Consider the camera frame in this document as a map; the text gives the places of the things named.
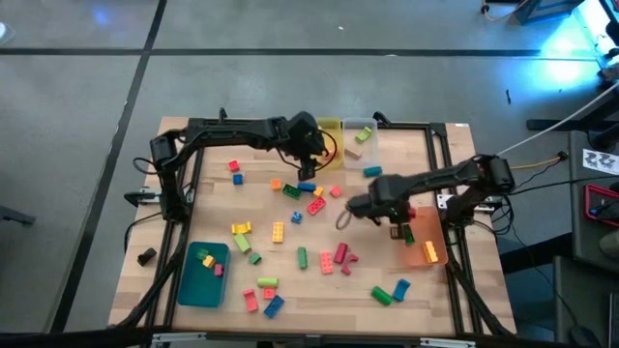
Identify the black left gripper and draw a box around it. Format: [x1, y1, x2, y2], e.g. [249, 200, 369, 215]
[281, 109, 329, 183]

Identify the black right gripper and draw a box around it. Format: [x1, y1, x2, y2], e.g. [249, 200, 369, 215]
[345, 175, 413, 242]

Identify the red long studded brick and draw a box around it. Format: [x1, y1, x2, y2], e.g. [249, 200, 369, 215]
[306, 196, 328, 217]

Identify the blue arch block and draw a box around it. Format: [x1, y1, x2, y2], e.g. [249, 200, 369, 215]
[392, 278, 412, 304]

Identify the red arch block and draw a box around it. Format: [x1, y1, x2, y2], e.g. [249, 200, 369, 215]
[340, 252, 360, 276]

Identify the pink long studded brick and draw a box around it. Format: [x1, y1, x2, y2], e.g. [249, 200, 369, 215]
[318, 250, 335, 276]

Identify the teal plastic bin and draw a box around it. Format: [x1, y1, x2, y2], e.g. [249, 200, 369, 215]
[176, 240, 232, 308]

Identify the orange transparent bin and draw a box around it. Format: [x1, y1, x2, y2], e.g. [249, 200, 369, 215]
[400, 206, 450, 269]

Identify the yellow transparent bin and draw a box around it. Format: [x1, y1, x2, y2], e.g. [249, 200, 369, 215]
[316, 116, 345, 170]

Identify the clear plastic bin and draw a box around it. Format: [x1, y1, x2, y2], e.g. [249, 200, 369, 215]
[341, 117, 380, 170]

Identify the blue long studded brick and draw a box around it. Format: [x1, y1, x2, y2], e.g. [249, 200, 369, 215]
[263, 295, 286, 320]

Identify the grey side desk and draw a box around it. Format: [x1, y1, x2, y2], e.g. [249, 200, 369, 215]
[568, 130, 619, 262]

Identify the small black object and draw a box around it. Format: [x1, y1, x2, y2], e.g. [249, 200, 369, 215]
[136, 246, 159, 268]

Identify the grey low cabinet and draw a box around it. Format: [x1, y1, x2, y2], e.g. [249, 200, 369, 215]
[553, 255, 619, 348]

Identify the red and black device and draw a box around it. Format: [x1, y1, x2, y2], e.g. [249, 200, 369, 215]
[581, 183, 619, 229]

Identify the grey round object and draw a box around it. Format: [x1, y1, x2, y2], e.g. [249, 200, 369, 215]
[599, 230, 619, 260]

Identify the printed white paper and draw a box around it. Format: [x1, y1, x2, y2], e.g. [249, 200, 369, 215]
[582, 148, 619, 176]

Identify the blue crate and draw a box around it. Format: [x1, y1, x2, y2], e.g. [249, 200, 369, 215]
[512, 0, 586, 25]

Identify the grey chair foot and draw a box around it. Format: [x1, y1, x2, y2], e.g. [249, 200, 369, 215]
[0, 205, 38, 226]

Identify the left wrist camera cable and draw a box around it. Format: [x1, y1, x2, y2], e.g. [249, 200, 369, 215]
[274, 126, 339, 173]

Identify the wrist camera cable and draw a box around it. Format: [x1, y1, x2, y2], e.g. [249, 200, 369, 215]
[274, 126, 339, 173]
[335, 207, 355, 232]

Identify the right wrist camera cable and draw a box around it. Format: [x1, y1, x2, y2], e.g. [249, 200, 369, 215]
[335, 207, 355, 232]

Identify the silver metal bracket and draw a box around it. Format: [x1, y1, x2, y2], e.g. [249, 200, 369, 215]
[419, 336, 478, 348]
[152, 331, 208, 345]

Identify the black power cable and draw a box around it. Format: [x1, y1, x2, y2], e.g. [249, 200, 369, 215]
[507, 176, 619, 199]

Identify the white floor cable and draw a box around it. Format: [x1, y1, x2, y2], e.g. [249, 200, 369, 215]
[492, 81, 619, 159]

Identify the orange floor cable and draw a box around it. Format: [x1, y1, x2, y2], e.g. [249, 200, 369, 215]
[481, 0, 531, 23]

